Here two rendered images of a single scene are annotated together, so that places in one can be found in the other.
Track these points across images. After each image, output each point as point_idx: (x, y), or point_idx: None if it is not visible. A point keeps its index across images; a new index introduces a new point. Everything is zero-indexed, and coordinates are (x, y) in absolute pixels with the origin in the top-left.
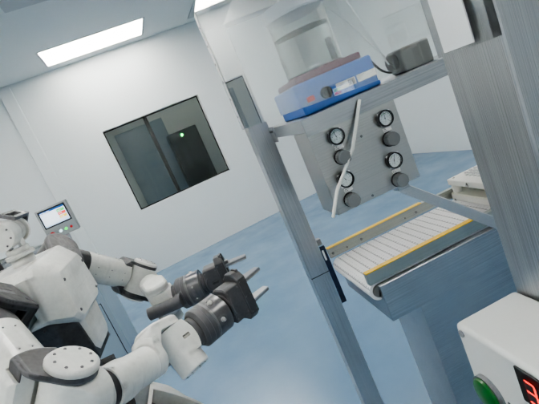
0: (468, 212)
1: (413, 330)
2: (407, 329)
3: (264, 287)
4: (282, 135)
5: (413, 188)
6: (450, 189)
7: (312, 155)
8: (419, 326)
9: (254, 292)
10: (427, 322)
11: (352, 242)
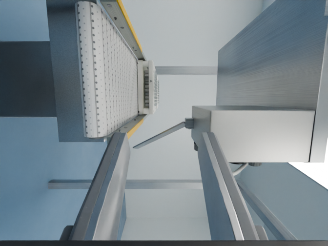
0: (154, 139)
1: (16, 74)
2: (7, 56)
3: (127, 151)
4: (325, 55)
5: (181, 127)
6: (144, 59)
7: (284, 155)
8: (34, 96)
9: (115, 169)
10: (51, 117)
11: (120, 22)
